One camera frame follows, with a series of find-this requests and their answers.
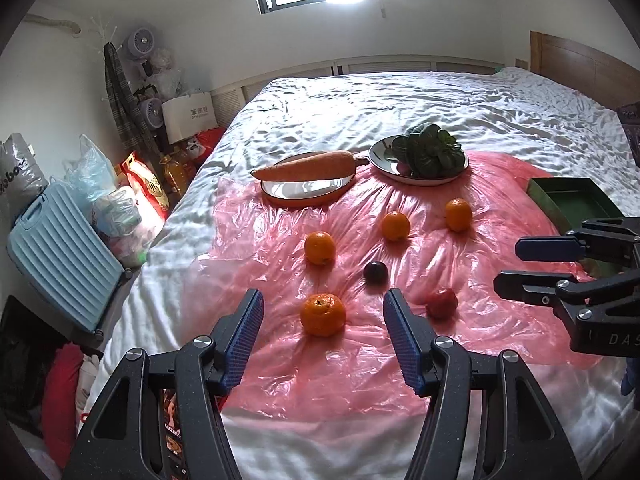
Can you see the plaid scarf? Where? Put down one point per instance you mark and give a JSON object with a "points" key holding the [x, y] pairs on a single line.
{"points": [[132, 129]]}

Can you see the red cloth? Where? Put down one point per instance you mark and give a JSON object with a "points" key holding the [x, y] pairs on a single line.
{"points": [[58, 414]]}

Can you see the orange snack bag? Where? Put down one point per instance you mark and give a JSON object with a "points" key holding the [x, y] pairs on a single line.
{"points": [[142, 179]]}

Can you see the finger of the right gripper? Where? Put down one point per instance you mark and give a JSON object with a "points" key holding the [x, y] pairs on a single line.
{"points": [[607, 240], [540, 289]]}

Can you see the orange carrot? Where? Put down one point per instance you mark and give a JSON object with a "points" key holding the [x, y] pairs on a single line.
{"points": [[323, 166]]}

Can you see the light blue suitcase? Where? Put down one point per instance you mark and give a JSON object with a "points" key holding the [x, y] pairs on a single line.
{"points": [[59, 252]]}

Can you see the white bed sheet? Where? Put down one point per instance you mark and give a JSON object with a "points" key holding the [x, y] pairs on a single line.
{"points": [[557, 130]]}

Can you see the clear plastic bag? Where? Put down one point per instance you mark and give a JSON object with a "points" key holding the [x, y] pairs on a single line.
{"points": [[92, 175]]}

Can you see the wooden headboard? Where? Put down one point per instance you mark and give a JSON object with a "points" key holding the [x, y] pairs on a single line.
{"points": [[603, 78]]}

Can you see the green tray box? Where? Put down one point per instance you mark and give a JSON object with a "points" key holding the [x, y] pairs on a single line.
{"points": [[567, 202]]}

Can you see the pink plastic sheet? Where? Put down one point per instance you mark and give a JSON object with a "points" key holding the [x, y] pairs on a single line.
{"points": [[323, 350]]}

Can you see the dark plum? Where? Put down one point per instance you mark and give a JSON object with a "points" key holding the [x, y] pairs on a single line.
{"points": [[375, 273]]}

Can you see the lower purple fan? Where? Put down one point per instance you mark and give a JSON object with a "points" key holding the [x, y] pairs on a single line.
{"points": [[152, 113]]}

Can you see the orange tangerine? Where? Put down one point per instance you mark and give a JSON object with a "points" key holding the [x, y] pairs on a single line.
{"points": [[395, 227], [320, 248], [458, 215]]}

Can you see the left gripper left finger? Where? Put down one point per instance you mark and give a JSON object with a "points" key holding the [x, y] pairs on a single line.
{"points": [[234, 336]]}

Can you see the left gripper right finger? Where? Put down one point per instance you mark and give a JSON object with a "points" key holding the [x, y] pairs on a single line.
{"points": [[411, 337]]}

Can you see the cooking oil bottle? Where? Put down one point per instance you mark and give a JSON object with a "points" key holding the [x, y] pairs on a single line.
{"points": [[174, 175]]}

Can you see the purple fan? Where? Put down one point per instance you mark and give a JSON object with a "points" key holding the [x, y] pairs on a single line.
{"points": [[152, 113], [140, 43]]}

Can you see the green leafy vegetable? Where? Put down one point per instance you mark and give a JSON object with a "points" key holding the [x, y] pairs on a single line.
{"points": [[429, 152]]}

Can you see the white coat rack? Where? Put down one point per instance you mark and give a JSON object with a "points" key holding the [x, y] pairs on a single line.
{"points": [[104, 29]]}

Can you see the orange rimmed plate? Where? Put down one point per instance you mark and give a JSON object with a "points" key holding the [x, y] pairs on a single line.
{"points": [[306, 192]]}

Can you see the large front tangerine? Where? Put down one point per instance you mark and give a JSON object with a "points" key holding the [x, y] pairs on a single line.
{"points": [[323, 315]]}

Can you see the small red fruit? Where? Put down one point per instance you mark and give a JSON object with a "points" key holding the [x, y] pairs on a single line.
{"points": [[442, 304]]}

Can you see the grey white plate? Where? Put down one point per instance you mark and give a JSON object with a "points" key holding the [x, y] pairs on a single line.
{"points": [[381, 156]]}

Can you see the upper purple fan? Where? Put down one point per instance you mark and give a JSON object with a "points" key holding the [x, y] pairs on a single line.
{"points": [[140, 43]]}

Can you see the silver printed bag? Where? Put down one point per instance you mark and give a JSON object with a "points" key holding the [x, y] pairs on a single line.
{"points": [[22, 180]]}

